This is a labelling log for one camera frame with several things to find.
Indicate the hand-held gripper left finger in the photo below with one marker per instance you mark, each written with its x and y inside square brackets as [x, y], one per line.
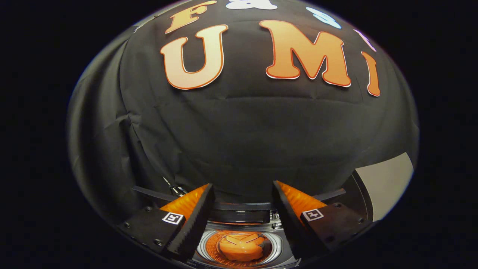
[196, 224]

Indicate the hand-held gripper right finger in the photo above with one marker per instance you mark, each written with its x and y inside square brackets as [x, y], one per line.
[289, 220]

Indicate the dark washing machine lid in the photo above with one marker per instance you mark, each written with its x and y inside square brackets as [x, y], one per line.
[239, 215]

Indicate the black backdrop cloth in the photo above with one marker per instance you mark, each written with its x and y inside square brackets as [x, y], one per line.
[242, 142]

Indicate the dark top-load washing machine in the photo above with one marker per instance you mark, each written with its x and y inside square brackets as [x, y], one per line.
[276, 248]

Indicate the yellow polo shirt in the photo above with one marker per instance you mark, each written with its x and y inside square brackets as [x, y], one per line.
[241, 248]

